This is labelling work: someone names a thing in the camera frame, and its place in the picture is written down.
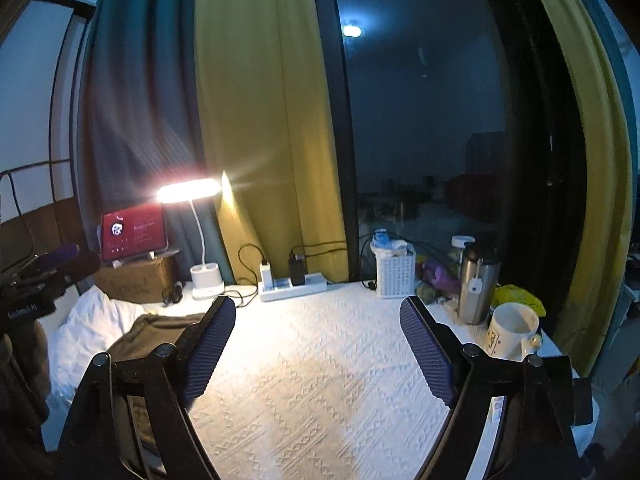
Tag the small black earphones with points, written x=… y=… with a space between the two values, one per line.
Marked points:
x=172 y=292

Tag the yellow curtain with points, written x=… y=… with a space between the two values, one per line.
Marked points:
x=595 y=185
x=260 y=110

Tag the white cartoon mug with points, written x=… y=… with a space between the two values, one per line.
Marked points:
x=510 y=330

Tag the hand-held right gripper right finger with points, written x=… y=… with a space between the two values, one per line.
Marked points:
x=425 y=345

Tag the dark window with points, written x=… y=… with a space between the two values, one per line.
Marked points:
x=425 y=110

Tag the yellow plastic bag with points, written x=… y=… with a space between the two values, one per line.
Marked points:
x=517 y=296

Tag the olive green t-shirt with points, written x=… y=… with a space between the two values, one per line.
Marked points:
x=150 y=332

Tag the white textured tablecloth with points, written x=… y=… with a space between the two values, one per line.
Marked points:
x=320 y=370

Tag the stainless steel thermos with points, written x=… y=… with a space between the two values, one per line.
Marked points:
x=475 y=295

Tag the white charger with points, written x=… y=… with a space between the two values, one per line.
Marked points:
x=265 y=272

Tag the white power strip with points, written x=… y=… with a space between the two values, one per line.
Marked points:
x=300 y=290

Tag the white perforated basket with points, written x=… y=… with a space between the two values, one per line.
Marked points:
x=395 y=275

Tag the white desk lamp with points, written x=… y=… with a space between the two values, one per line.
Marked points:
x=207 y=280

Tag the purple plush toy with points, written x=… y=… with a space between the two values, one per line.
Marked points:
x=442 y=275

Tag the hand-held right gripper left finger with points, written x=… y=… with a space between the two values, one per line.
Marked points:
x=210 y=345

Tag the blue white tissue packs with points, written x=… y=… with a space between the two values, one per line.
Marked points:
x=387 y=242

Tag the brown cardboard box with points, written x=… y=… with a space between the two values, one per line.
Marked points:
x=135 y=280

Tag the brown wooden headboard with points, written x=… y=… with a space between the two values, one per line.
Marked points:
x=60 y=220

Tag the teal curtain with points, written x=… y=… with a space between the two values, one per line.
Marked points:
x=140 y=85

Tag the glass jar white lid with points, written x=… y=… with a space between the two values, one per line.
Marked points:
x=462 y=241

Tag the laptop with red screen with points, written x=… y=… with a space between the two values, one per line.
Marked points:
x=135 y=232

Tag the green plush ball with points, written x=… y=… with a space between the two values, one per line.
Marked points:
x=427 y=291

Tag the person's left forearm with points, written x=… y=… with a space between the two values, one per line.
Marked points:
x=20 y=385

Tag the white tablet stand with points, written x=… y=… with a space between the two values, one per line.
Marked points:
x=120 y=263

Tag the black charger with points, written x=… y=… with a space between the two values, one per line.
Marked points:
x=297 y=270

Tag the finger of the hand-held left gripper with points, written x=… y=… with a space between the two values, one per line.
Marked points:
x=65 y=255

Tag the white crumpled cloth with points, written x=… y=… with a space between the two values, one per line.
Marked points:
x=85 y=330

